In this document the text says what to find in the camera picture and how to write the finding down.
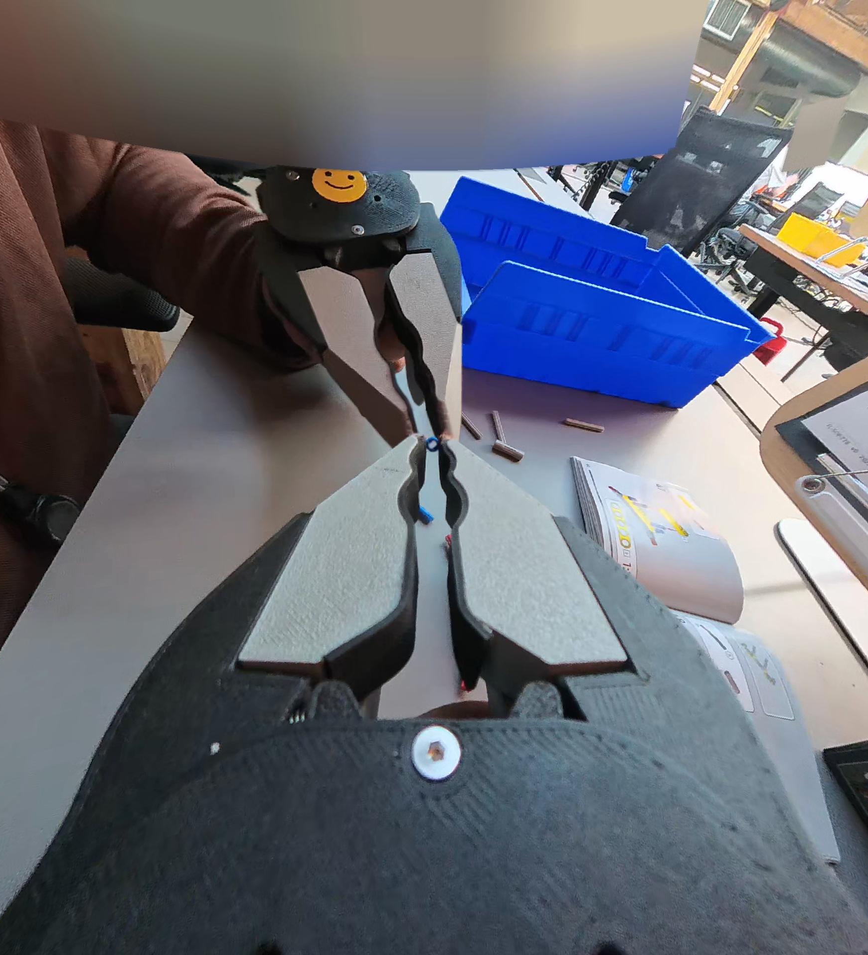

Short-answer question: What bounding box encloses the blue plastic bin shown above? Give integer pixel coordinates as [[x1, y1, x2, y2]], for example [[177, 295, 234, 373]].
[[439, 175, 774, 410]]

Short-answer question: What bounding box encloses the wooden document board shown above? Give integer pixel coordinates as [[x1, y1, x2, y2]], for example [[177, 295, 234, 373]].
[[761, 357, 868, 598]]

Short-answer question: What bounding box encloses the lego instruction booklet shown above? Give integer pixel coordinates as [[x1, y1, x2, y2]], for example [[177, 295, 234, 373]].
[[570, 455, 841, 865]]

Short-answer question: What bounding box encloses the background wooden desk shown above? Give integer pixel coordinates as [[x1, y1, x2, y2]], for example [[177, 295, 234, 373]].
[[738, 222, 868, 340]]

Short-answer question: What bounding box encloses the person's left forearm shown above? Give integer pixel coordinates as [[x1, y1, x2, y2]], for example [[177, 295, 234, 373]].
[[61, 142, 323, 370]]

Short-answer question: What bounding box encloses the person's brown sweater torso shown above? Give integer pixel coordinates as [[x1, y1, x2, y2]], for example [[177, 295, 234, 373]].
[[0, 110, 181, 717]]

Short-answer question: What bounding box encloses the metal wire page holder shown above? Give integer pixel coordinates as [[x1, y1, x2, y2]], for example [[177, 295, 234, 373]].
[[799, 464, 868, 495]]

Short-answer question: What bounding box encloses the black mesh office chair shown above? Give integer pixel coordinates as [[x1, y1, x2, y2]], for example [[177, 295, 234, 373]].
[[609, 106, 794, 258]]

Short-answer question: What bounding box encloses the wooden panel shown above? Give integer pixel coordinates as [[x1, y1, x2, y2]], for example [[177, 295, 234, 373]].
[[80, 324, 168, 419]]

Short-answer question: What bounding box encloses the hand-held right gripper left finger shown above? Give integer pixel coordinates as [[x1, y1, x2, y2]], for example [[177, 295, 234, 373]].
[[236, 436, 422, 702]]

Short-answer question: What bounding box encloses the white stand base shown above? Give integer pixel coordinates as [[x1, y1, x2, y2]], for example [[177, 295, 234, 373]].
[[776, 518, 868, 726]]

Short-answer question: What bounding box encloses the black chair armrest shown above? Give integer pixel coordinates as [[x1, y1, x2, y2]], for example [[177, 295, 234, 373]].
[[61, 254, 181, 334]]

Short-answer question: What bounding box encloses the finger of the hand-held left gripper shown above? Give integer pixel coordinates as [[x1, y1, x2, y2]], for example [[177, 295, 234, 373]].
[[297, 266, 416, 449], [386, 251, 465, 441]]

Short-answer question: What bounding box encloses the yellow plastic bin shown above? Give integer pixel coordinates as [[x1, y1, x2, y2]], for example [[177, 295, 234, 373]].
[[777, 212, 868, 270]]

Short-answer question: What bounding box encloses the printed instruction sheet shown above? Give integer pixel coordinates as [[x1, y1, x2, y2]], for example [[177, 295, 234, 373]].
[[803, 366, 868, 523]]

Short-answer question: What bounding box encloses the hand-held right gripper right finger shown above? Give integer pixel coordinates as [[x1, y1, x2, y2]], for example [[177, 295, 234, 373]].
[[437, 439, 630, 719]]

